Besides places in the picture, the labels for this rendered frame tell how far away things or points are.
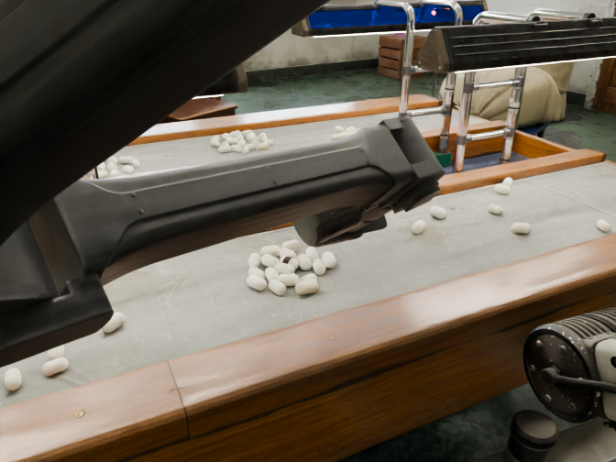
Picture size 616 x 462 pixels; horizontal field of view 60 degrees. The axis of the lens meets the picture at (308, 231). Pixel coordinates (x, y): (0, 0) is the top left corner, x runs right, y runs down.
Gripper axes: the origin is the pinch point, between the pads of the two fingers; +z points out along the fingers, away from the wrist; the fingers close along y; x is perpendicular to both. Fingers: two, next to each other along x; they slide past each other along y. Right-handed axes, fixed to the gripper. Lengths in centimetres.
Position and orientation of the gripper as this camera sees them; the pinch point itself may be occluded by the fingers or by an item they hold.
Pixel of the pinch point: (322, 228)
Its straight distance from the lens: 76.3
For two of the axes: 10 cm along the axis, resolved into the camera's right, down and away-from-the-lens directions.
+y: -9.0, 2.0, -3.8
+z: -3.3, 2.4, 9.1
